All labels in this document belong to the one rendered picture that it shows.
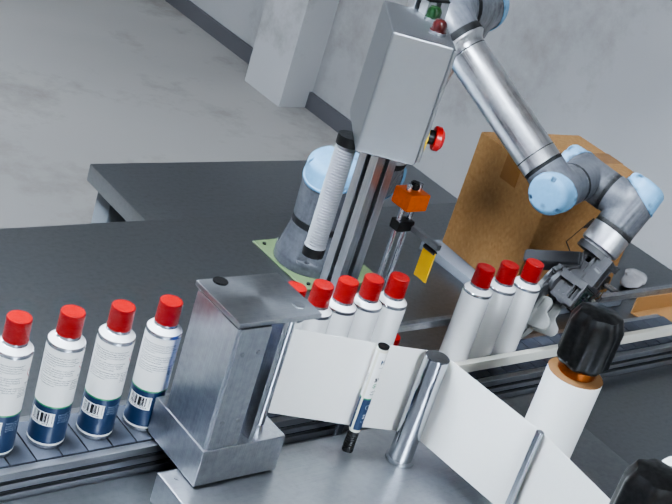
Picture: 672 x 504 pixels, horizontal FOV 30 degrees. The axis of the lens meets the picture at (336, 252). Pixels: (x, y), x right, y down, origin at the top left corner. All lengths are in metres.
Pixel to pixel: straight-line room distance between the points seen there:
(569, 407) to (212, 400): 0.56
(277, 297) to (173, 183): 1.05
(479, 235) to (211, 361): 1.13
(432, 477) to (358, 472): 0.12
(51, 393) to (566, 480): 0.70
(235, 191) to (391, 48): 1.02
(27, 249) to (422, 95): 0.84
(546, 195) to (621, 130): 2.47
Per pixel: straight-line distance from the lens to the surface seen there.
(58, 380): 1.69
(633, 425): 2.40
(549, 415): 1.94
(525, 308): 2.24
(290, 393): 1.85
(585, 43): 4.77
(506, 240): 2.62
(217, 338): 1.65
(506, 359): 2.26
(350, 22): 5.72
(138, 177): 2.70
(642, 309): 2.87
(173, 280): 2.33
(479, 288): 2.14
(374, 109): 1.83
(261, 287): 1.70
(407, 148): 1.86
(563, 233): 2.63
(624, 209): 2.29
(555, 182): 2.17
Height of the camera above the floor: 1.93
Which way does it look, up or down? 25 degrees down
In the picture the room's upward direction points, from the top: 18 degrees clockwise
